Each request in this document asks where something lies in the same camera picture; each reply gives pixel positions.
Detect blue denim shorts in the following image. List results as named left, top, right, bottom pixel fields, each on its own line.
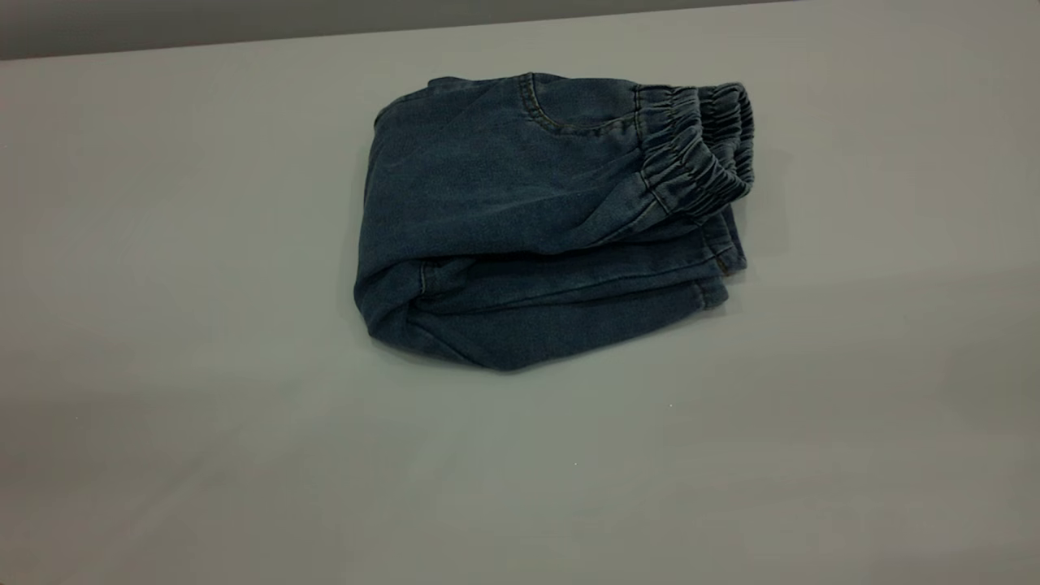
left=353, top=71, right=756, bottom=372

